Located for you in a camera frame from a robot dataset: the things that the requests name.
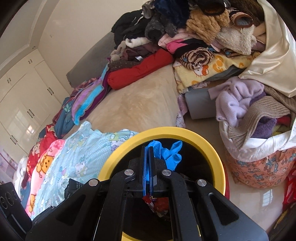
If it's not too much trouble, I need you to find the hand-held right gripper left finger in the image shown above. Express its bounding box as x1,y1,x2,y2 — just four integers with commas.
25,146,148,241

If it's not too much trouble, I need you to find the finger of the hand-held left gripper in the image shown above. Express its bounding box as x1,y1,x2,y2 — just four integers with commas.
32,200,70,226

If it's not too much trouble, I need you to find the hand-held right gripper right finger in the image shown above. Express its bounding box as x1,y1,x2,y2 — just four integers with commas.
148,146,269,241

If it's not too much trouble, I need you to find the blue rubber glove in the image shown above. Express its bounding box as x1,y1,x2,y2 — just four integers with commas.
148,140,183,172

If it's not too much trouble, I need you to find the small black snack wrapper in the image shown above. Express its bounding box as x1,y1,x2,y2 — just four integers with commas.
63,178,90,201

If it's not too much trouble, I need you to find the red printed snack wrapper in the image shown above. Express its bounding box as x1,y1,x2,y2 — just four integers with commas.
142,195,171,217

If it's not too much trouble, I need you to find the yellow rimmed trash bin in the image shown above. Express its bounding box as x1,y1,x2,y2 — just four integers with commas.
98,127,229,241

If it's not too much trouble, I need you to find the white cloth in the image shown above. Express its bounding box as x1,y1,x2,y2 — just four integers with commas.
13,156,28,193

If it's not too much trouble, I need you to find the pink bear print blanket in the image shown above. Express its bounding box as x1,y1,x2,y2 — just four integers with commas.
24,139,66,217

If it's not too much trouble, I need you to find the light blue cat print quilt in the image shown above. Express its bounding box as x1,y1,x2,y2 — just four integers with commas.
30,120,139,220

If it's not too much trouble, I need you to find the beige bed sheet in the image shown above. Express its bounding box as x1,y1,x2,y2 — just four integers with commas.
87,66,185,139

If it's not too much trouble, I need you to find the red floral quilt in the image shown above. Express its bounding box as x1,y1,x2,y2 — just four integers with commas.
26,124,58,172

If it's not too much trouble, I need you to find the grey box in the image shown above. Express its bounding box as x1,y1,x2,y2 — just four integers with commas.
184,89,217,120

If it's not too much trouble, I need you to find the purple blue striped blanket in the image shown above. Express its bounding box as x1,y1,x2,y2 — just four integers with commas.
70,64,111,126

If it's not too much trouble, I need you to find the blue floral quilt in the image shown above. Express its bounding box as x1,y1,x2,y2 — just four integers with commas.
38,96,77,139

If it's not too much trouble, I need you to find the pink horse print laundry basket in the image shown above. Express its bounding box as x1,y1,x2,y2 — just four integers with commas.
220,120,296,187

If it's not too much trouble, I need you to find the red cushion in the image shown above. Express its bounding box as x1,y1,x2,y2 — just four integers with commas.
107,49,174,90

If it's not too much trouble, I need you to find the lilac sweater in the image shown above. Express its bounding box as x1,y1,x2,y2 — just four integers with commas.
208,76,266,128

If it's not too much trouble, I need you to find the white wardrobe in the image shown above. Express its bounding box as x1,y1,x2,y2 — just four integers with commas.
0,49,71,158

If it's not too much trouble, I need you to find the grey bed headboard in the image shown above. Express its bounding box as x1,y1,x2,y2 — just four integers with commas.
66,31,116,88

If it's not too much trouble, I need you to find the tiger striped cloth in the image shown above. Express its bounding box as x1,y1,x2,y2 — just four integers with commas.
180,47,214,70

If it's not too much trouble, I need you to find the purple knit cloth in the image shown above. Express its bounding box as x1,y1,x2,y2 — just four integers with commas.
251,116,278,139

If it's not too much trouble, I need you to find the beige knit sweater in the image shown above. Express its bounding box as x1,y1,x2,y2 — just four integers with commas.
228,96,292,149

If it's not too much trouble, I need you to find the yellow cartoon print blanket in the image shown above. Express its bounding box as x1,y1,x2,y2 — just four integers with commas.
173,52,262,93

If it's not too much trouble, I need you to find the pink garment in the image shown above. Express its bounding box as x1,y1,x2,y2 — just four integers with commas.
158,34,199,54

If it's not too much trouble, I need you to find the pile of dark clothes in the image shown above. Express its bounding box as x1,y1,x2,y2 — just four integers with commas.
109,0,229,65

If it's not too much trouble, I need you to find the cream satin curtain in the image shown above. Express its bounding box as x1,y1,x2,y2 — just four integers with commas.
238,0,296,98

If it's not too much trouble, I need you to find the brown plush toy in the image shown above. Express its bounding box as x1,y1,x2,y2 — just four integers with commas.
185,0,266,56

